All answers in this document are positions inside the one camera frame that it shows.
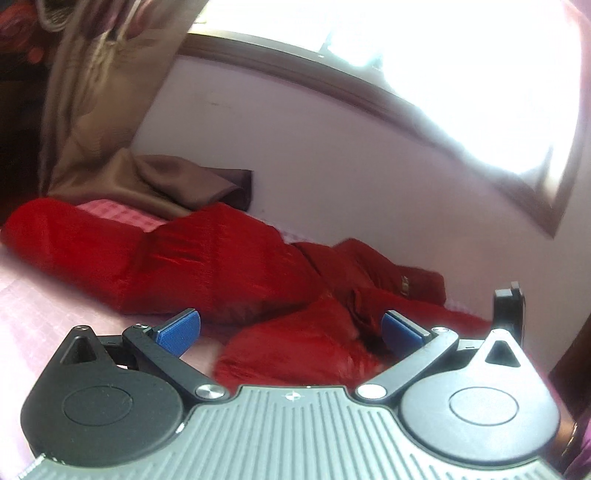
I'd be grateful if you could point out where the person's right forearm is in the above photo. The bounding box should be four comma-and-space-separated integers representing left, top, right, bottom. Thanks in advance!
556, 408, 583, 468

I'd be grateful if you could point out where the pink checked bed sheet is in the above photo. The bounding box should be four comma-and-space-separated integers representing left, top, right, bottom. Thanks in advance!
0, 198, 492, 480

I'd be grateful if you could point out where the red floral cloth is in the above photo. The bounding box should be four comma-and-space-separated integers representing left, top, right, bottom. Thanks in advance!
0, 0, 61, 63

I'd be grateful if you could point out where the beige brown curtain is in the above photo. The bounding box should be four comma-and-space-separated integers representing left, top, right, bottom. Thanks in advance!
37, 0, 254, 221

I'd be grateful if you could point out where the window with wooden frame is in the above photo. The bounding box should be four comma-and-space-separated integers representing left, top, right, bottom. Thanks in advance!
182, 0, 591, 240

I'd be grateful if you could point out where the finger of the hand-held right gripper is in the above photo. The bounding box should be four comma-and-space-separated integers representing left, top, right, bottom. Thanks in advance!
493, 281, 527, 346

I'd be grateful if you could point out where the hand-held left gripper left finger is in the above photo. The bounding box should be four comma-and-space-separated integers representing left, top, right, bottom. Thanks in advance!
59, 308, 230, 408

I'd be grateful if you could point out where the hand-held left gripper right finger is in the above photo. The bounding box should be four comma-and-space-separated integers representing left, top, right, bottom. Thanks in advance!
355, 309, 526, 403

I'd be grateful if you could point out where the large red garment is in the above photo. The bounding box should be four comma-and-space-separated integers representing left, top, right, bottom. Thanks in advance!
0, 198, 492, 386

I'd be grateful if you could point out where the purple shiny cloth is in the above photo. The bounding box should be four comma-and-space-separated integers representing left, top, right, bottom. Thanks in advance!
564, 406, 591, 480

